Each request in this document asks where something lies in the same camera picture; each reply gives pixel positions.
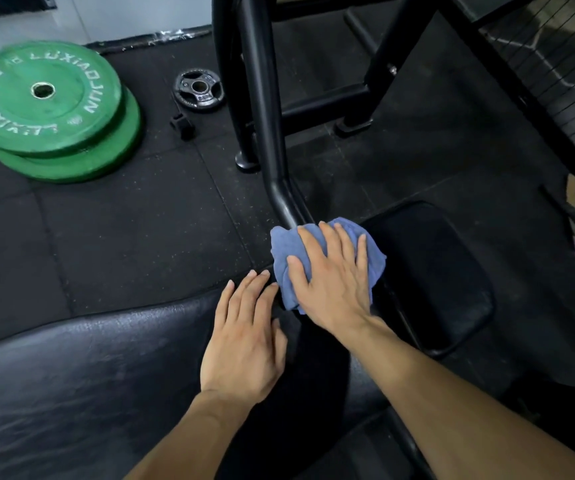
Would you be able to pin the person's left hand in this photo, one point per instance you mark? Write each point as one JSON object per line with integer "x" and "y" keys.
{"x": 240, "y": 354}

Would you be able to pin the person's right hand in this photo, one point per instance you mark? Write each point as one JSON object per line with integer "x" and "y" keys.
{"x": 337, "y": 294}

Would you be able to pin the person's left little finger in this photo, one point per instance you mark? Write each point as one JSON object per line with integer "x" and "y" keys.
{"x": 223, "y": 304}

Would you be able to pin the person's right middle finger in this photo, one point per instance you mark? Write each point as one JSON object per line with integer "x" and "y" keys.
{"x": 331, "y": 243}

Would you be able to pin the person's right thumb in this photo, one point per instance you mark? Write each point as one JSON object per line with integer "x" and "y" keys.
{"x": 298, "y": 277}

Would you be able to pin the person's right little finger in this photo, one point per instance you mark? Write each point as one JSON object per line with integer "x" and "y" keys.
{"x": 362, "y": 257}

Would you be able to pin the person's left middle finger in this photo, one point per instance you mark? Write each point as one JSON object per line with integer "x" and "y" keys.
{"x": 256, "y": 297}

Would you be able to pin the person's left thumb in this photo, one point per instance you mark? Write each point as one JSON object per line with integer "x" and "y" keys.
{"x": 281, "y": 344}

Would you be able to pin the blue cleaning cloth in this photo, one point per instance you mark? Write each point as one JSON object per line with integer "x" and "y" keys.
{"x": 282, "y": 249}

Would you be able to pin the person's right forearm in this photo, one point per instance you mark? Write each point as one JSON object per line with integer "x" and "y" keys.
{"x": 442, "y": 409}

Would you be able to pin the person's left forearm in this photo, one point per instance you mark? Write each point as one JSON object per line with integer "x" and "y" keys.
{"x": 192, "y": 444}

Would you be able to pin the small black square pad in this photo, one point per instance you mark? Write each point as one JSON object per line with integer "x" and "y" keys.
{"x": 432, "y": 279}

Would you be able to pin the large black padded seat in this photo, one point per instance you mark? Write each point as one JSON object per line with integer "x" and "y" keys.
{"x": 67, "y": 384}

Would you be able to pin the black barbell collar clip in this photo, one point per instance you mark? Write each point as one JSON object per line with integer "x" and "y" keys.
{"x": 183, "y": 126}

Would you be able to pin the green bumper weight plate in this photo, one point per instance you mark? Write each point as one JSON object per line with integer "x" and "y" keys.
{"x": 97, "y": 162}
{"x": 42, "y": 119}

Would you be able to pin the small black weight plate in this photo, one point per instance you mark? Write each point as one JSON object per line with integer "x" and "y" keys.
{"x": 199, "y": 89}

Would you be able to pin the clear plastic film strip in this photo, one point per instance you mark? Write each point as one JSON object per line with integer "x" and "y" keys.
{"x": 167, "y": 35}

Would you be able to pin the black metal machine frame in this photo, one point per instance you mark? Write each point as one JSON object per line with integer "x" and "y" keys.
{"x": 265, "y": 94}

